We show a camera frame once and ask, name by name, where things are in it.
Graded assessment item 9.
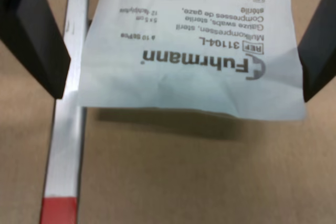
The red tape strip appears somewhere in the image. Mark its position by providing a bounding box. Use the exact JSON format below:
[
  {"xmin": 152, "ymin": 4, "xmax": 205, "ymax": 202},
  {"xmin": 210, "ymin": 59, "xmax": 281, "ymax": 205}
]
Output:
[{"xmin": 40, "ymin": 197, "xmax": 79, "ymax": 224}]

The printed white gauze packet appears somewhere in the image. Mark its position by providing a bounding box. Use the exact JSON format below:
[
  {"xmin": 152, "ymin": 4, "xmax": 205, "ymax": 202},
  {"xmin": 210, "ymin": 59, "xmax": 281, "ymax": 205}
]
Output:
[{"xmin": 77, "ymin": 0, "xmax": 308, "ymax": 122}]

